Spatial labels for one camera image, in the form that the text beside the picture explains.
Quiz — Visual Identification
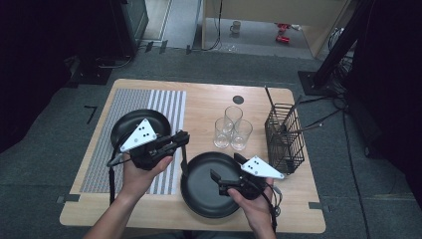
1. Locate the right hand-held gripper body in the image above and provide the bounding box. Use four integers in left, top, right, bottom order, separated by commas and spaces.
218, 155, 286, 201

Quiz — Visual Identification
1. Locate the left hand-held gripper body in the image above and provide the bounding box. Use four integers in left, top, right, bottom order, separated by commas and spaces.
119, 118, 177, 171

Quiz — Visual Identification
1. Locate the clear drinking glass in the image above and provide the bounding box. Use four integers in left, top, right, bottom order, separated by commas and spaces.
213, 118, 232, 149
224, 105, 244, 133
230, 119, 254, 152

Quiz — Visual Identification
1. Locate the black wire cutlery basket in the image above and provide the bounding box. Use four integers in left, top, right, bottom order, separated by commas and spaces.
264, 103, 306, 175

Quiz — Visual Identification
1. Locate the person's right hand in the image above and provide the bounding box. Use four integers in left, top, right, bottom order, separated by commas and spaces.
227, 177, 277, 233

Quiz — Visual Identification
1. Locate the person's left hand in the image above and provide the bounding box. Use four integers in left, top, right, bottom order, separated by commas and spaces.
118, 154, 174, 203

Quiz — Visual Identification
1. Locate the grey white striped placemat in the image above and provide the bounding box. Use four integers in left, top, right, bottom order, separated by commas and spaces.
79, 88, 187, 196

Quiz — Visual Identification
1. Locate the thin black utensil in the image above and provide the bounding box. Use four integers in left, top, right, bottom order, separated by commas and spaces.
263, 86, 277, 113

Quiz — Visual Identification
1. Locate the dark tape strip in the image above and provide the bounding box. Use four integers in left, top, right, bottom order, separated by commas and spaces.
56, 194, 82, 204
308, 201, 331, 213

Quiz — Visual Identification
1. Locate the dark grey utensil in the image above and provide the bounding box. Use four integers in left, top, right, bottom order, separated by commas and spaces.
274, 95, 304, 134

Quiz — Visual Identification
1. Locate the silver-tipped dark utensil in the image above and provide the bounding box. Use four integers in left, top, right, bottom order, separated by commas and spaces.
285, 122, 323, 135

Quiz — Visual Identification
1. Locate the black equipment base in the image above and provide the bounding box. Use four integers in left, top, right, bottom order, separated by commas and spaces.
64, 55, 113, 87

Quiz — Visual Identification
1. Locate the black cabinet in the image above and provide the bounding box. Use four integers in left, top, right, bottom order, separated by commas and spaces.
110, 0, 149, 59

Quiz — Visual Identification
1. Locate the dark curtain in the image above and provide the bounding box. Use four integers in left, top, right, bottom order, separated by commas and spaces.
0, 0, 123, 153
347, 0, 422, 210

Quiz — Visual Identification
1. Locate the black stand pole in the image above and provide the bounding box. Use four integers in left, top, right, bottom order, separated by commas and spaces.
312, 0, 376, 89

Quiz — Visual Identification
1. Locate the right hand-held gripper cable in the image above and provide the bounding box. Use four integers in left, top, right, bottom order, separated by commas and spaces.
257, 180, 284, 234

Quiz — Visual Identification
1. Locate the hand-held gripper cable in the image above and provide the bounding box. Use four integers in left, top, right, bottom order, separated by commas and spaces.
105, 132, 133, 206
257, 180, 284, 234

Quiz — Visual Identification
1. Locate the left hand-held gripper cable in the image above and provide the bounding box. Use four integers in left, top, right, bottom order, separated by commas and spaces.
105, 132, 133, 206

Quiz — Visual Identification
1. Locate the curved black floor cable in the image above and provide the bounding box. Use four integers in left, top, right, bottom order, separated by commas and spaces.
95, 54, 134, 70

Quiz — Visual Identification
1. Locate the black stand base plate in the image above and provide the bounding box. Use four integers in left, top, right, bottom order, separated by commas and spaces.
297, 70, 336, 98

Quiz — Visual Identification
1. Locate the long black floor cable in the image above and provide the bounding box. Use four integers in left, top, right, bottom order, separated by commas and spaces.
341, 109, 371, 239

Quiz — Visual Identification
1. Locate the black hanging cable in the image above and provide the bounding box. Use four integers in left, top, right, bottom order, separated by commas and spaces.
200, 0, 224, 52

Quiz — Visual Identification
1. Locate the black cable bundle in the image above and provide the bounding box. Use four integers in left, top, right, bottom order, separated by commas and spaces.
326, 26, 351, 113

